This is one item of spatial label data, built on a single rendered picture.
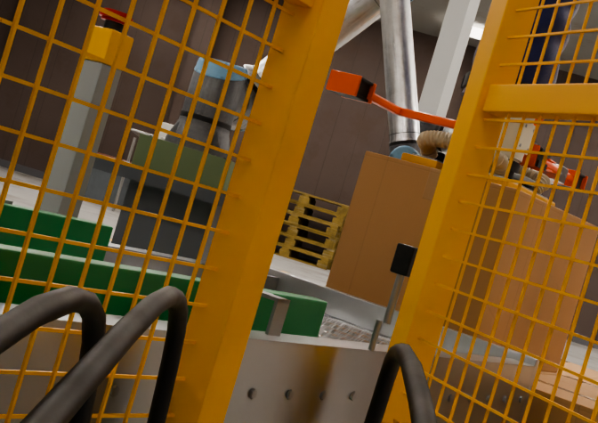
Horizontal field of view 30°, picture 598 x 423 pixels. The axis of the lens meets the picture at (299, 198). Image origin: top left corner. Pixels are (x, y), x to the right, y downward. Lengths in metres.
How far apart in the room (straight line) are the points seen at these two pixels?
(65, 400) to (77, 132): 1.89
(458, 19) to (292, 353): 4.69
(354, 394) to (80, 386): 1.28
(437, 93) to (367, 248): 3.42
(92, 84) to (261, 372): 0.99
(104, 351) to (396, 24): 2.71
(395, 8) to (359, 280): 0.86
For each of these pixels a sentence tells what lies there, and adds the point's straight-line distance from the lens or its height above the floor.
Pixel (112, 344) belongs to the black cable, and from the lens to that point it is 0.46.
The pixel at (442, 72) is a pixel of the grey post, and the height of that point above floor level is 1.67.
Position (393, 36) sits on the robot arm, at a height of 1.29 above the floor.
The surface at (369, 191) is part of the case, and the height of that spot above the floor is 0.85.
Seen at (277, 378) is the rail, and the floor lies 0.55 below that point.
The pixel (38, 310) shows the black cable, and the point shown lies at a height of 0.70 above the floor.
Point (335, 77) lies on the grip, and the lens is 2.69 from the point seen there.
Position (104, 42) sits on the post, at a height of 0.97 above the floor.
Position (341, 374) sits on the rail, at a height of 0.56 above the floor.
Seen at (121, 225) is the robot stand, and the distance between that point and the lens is 3.11.
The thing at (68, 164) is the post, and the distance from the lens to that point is 2.27.
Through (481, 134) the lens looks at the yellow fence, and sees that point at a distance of 1.59.
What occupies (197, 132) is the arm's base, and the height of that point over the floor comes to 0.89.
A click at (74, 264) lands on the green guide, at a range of 1.27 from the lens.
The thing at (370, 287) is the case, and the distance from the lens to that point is 2.61.
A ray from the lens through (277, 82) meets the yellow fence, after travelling 1.18.
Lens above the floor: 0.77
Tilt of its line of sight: level
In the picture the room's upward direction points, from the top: 17 degrees clockwise
